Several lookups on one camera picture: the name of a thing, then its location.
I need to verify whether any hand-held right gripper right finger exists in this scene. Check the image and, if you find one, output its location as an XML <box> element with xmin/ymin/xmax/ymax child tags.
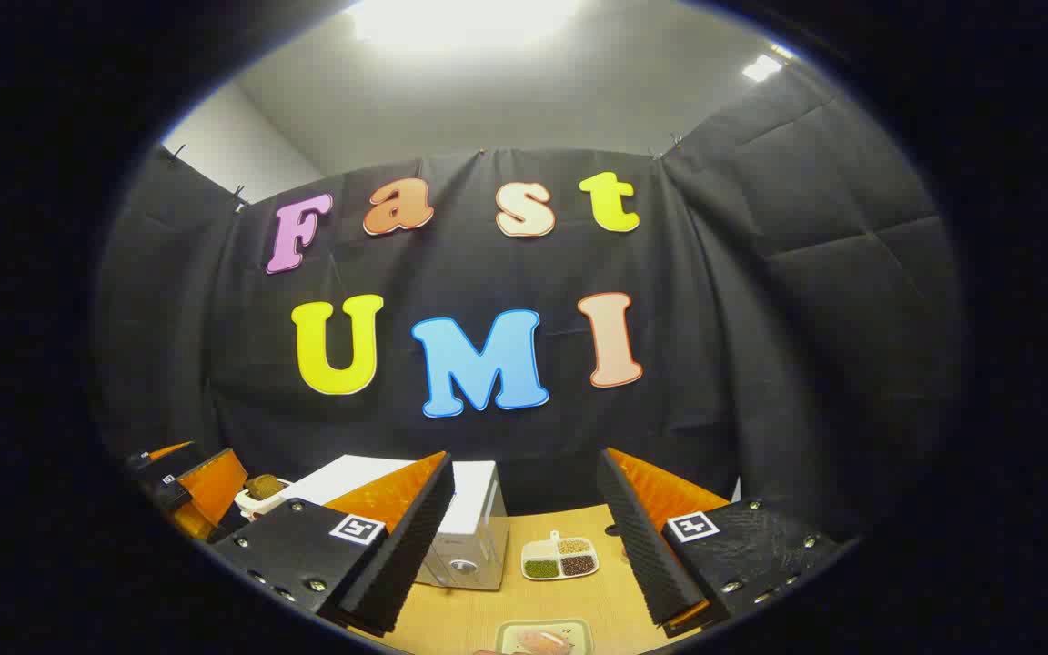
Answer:
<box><xmin>597</xmin><ymin>446</ymin><xmax>857</xmax><ymax>636</ymax></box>

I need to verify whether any large ceiling light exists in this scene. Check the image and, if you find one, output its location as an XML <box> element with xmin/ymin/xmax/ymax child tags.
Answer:
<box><xmin>347</xmin><ymin>0</ymin><xmax>584</xmax><ymax>51</ymax></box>

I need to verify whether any white microwave oven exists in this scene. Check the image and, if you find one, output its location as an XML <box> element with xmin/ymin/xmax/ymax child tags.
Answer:
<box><xmin>283</xmin><ymin>455</ymin><xmax>511</xmax><ymax>592</ymax></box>

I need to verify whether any black backdrop cloth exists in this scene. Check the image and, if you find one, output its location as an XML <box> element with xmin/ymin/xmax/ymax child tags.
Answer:
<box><xmin>92</xmin><ymin>68</ymin><xmax>971</xmax><ymax>565</ymax></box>

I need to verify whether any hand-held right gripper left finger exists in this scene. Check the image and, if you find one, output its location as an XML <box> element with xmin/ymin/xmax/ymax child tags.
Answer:
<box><xmin>210</xmin><ymin>450</ymin><xmax>457</xmax><ymax>636</ymax></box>

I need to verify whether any pink bread bun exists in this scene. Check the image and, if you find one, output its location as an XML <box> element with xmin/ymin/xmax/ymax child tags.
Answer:
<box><xmin>515</xmin><ymin>630</ymin><xmax>576</xmax><ymax>655</ymax></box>

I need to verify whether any white toaster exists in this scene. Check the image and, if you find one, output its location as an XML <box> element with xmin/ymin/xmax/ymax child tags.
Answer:
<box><xmin>233</xmin><ymin>475</ymin><xmax>295</xmax><ymax>521</ymax></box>

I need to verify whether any pale green square plate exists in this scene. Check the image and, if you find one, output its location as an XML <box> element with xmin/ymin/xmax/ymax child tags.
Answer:
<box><xmin>495</xmin><ymin>619</ymin><xmax>594</xmax><ymax>655</ymax></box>

